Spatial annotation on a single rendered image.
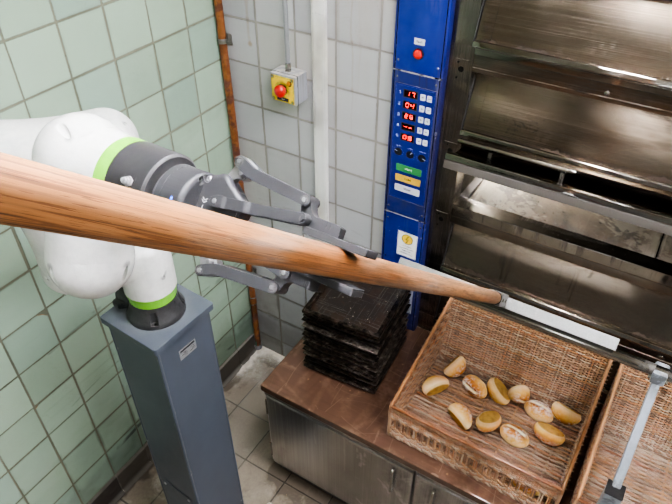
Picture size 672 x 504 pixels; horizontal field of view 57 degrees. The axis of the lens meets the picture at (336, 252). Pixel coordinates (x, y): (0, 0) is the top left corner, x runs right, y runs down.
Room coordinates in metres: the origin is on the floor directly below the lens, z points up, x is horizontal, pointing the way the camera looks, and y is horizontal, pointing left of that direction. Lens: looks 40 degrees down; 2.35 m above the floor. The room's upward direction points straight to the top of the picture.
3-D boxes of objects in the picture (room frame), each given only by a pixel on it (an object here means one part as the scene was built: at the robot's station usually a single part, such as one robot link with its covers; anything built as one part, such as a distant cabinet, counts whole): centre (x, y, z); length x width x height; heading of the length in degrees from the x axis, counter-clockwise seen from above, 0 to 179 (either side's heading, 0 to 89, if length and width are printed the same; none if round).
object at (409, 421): (1.26, -0.52, 0.72); 0.56 x 0.49 x 0.28; 58
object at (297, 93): (1.93, 0.16, 1.46); 0.10 x 0.07 x 0.10; 59
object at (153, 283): (1.15, 0.48, 1.36); 0.16 x 0.13 x 0.19; 106
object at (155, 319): (1.19, 0.51, 1.23); 0.26 x 0.15 x 0.06; 55
